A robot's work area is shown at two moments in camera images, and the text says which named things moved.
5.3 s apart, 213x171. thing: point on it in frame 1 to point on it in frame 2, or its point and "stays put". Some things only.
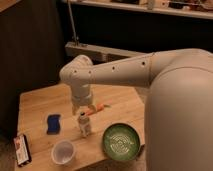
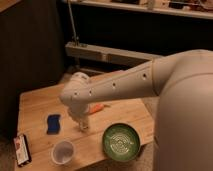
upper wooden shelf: x=191 y=8 stays put
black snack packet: x=23 y=154 stays put
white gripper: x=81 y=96 to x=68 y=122
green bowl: x=121 y=142 stays put
